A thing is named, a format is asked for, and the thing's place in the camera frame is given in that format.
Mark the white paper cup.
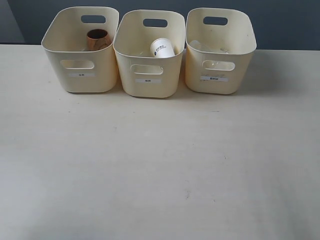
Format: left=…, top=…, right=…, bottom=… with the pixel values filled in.
left=150, top=38, right=175, bottom=58

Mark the brown wooden cup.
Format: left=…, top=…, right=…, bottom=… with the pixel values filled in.
left=86, top=29, right=112, bottom=51

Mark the middle cream plastic bin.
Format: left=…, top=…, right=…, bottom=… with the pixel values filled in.
left=113, top=9, right=186, bottom=98

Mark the right cream plastic bin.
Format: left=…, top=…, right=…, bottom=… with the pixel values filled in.
left=185, top=7, right=257, bottom=95

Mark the clear plastic bottle white cap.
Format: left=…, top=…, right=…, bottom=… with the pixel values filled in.
left=189, top=39, right=230, bottom=71

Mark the cream plastic bin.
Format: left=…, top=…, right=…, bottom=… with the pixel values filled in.
left=185, top=7, right=257, bottom=95
left=41, top=6, right=120, bottom=93
left=113, top=9, right=186, bottom=98

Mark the left cream plastic bin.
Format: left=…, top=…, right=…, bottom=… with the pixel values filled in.
left=41, top=6, right=120, bottom=93

